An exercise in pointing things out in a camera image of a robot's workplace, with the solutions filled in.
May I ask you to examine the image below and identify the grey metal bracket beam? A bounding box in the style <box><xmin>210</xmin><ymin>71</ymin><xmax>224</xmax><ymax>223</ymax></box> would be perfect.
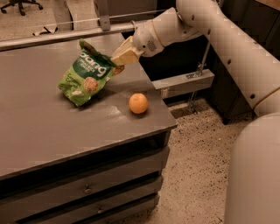
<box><xmin>152</xmin><ymin>69</ymin><xmax>214</xmax><ymax>99</ymax></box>

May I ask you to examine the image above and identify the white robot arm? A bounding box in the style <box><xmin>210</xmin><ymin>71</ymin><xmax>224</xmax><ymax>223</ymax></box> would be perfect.
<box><xmin>112</xmin><ymin>0</ymin><xmax>280</xmax><ymax>224</ymax></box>

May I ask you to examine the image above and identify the grey metal frame rail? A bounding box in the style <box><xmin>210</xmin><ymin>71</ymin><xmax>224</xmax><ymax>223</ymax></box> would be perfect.
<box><xmin>0</xmin><ymin>20</ymin><xmax>145</xmax><ymax>52</ymax></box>

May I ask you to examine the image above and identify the orange fruit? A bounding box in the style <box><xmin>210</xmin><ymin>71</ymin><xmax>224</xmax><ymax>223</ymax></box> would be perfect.
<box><xmin>129</xmin><ymin>93</ymin><xmax>148</xmax><ymax>114</ymax></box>

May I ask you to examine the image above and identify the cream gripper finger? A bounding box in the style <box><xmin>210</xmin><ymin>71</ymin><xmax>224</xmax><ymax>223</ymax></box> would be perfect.
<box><xmin>111</xmin><ymin>36</ymin><xmax>144</xmax><ymax>66</ymax></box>

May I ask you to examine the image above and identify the black office chair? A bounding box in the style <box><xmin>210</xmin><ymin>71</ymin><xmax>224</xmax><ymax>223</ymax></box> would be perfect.
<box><xmin>0</xmin><ymin>0</ymin><xmax>44</xmax><ymax>16</ymax></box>

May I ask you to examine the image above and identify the green rice chip bag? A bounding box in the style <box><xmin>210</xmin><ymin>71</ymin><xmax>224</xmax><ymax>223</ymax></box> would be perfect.
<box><xmin>58</xmin><ymin>39</ymin><xmax>124</xmax><ymax>107</ymax></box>

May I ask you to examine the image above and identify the grey drawer cabinet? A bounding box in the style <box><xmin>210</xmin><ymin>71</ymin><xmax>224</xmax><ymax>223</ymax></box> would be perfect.
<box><xmin>0</xmin><ymin>130</ymin><xmax>172</xmax><ymax>224</ymax></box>

